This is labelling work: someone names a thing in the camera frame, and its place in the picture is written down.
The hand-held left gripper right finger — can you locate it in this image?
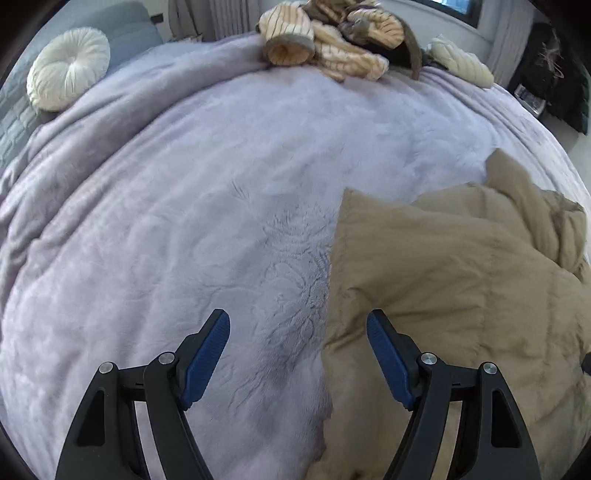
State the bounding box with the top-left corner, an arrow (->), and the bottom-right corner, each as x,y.
367,309 -> 542,480

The grey quilted pillow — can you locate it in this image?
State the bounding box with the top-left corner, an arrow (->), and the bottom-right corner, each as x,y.
0,0 -> 164,169

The cream striped plush garment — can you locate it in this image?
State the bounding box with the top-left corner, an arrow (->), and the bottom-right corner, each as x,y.
257,0 -> 407,83

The cream knitted pillow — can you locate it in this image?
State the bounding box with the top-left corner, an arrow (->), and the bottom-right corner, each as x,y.
427,36 -> 495,88

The grey electronic device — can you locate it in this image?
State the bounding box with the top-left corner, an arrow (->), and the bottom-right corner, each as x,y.
514,83 -> 546,116

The tan puffer jacket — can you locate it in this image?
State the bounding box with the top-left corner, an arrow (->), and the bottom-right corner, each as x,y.
307,148 -> 591,480

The brown grey garment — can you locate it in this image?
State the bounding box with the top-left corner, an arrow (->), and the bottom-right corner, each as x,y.
339,0 -> 430,80

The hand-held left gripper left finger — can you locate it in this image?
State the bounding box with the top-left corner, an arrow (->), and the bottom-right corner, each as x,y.
55,308 -> 230,480

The window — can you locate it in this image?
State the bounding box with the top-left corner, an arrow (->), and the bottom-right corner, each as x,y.
434,0 -> 483,28

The lavender plush blanket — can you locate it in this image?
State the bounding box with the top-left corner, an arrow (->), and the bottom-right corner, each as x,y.
0,32 -> 587,480

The pale grey curtain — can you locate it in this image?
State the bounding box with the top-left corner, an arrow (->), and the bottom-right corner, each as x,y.
168,0 -> 259,42
485,9 -> 536,88

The round white pleated cushion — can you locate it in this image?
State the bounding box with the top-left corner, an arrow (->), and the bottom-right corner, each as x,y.
26,27 -> 112,112

